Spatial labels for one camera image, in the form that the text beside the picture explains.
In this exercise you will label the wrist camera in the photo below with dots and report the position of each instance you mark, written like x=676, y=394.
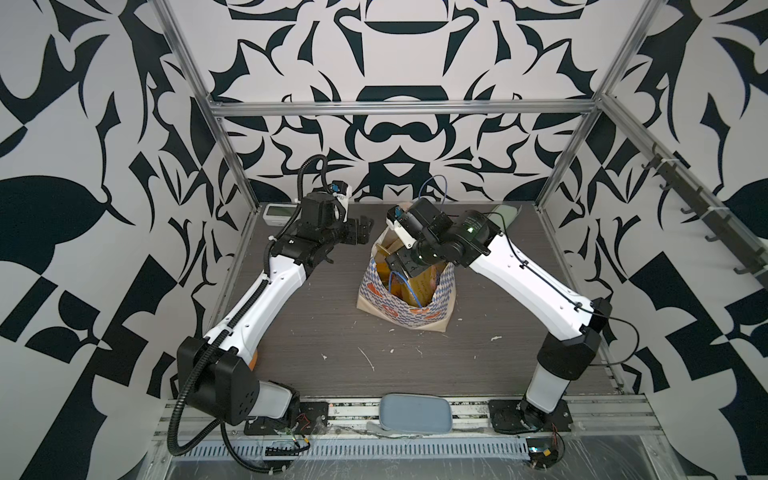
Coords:
x=405, y=238
x=340, y=190

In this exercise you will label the mint green case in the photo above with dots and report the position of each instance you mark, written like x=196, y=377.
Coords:
x=503, y=216

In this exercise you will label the white digital clock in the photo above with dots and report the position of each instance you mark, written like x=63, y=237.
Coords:
x=278, y=214

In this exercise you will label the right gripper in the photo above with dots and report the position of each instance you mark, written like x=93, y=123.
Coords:
x=411, y=267

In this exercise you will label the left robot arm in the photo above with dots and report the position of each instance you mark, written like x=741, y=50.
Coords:
x=218, y=385

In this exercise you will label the grey-blue pouch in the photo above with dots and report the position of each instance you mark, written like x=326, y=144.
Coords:
x=415, y=414

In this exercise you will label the wall hook rack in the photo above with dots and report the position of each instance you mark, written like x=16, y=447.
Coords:
x=701, y=204

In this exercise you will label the blue checkered paper bag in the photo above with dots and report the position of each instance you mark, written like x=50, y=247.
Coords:
x=379, y=297

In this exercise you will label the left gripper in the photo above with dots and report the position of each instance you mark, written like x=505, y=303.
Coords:
x=362, y=229

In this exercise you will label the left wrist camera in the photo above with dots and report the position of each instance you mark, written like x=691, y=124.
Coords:
x=340, y=190

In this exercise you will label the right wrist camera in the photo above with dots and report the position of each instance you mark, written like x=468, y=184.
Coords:
x=405, y=238

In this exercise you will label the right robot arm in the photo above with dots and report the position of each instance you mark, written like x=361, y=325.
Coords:
x=479, y=241

